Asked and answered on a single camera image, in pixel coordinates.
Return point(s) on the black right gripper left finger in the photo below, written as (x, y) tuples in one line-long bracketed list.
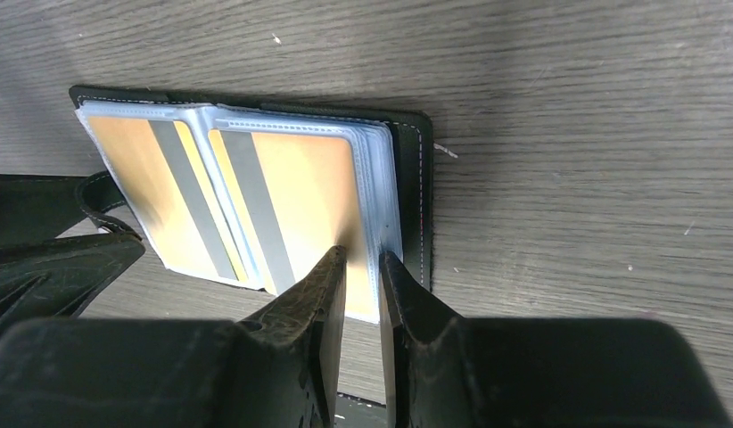
[(276, 368)]

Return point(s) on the gold credit card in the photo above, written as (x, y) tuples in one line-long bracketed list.
[(159, 169), (296, 196)]

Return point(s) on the black leather card holder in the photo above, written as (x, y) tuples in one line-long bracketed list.
[(391, 151)]

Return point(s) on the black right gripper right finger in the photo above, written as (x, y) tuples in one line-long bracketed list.
[(445, 370)]

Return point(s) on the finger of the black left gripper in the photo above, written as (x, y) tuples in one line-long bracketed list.
[(60, 277), (35, 210)]

